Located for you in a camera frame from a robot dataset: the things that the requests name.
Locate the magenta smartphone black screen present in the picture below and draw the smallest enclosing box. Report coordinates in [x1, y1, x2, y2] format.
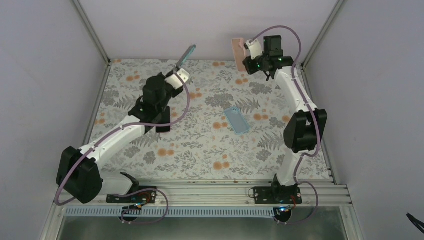
[155, 106, 171, 134]

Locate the pink phone case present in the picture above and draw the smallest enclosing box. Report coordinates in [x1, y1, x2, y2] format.
[231, 38, 246, 72]

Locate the light blue phone case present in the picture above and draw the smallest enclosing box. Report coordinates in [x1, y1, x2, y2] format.
[223, 106, 250, 135]

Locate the teal smartphone black screen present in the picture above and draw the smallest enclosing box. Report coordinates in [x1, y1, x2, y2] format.
[175, 44, 196, 69]

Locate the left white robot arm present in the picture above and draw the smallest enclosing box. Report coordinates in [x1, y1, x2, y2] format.
[54, 67, 190, 206]

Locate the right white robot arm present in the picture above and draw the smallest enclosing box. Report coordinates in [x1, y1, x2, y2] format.
[242, 35, 328, 204]

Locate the floral patterned table mat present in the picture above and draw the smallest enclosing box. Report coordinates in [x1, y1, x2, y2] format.
[79, 58, 332, 181]

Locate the black object bottom right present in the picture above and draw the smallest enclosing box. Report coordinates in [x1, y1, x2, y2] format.
[406, 213, 424, 234]

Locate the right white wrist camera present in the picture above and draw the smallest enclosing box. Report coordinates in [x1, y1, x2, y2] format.
[244, 38, 263, 60]

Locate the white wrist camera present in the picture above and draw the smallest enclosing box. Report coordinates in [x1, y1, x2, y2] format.
[165, 68, 191, 90]
[244, 38, 263, 60]

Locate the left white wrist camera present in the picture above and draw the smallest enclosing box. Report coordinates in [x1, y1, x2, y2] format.
[165, 68, 191, 90]

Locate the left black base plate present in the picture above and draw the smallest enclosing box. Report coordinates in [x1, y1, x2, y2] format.
[106, 186, 157, 205]

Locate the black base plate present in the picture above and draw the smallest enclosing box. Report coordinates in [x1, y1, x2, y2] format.
[252, 184, 303, 205]
[106, 186, 157, 205]

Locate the grey slotted cable duct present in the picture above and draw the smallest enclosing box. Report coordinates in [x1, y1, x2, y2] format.
[64, 206, 276, 219]

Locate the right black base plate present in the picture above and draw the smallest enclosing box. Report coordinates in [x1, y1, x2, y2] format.
[252, 184, 303, 205]

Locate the aluminium rail frame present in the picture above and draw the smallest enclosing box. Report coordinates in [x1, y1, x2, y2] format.
[52, 180, 353, 208]

